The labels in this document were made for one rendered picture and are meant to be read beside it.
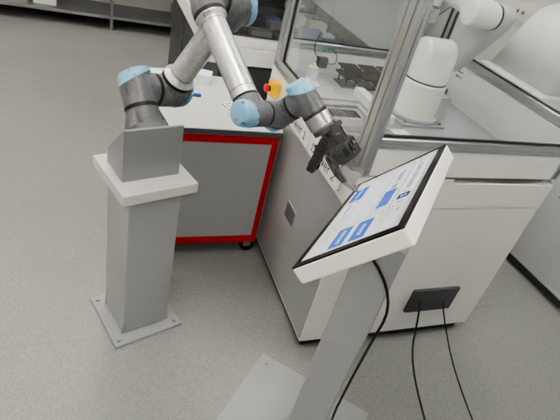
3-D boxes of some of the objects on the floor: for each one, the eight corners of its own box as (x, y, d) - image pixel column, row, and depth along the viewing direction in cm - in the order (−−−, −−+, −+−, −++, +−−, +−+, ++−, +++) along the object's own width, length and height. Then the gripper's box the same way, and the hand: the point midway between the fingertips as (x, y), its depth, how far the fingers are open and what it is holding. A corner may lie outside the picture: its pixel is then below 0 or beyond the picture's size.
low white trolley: (145, 259, 244) (155, 125, 202) (135, 190, 290) (142, 68, 248) (253, 255, 266) (283, 132, 223) (228, 191, 312) (250, 79, 269)
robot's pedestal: (115, 349, 198) (121, 199, 156) (90, 300, 216) (88, 153, 174) (181, 324, 216) (202, 184, 174) (152, 281, 234) (165, 143, 191)
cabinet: (295, 352, 217) (347, 211, 172) (240, 214, 294) (267, 91, 249) (462, 331, 252) (541, 209, 208) (374, 212, 329) (418, 104, 284)
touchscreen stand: (203, 440, 176) (256, 220, 119) (261, 357, 211) (322, 157, 154) (326, 519, 163) (451, 315, 106) (366, 417, 198) (475, 222, 141)
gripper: (332, 124, 132) (370, 189, 135) (342, 115, 139) (379, 177, 142) (307, 137, 137) (346, 200, 140) (319, 128, 144) (355, 187, 148)
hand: (352, 188), depth 143 cm, fingers closed
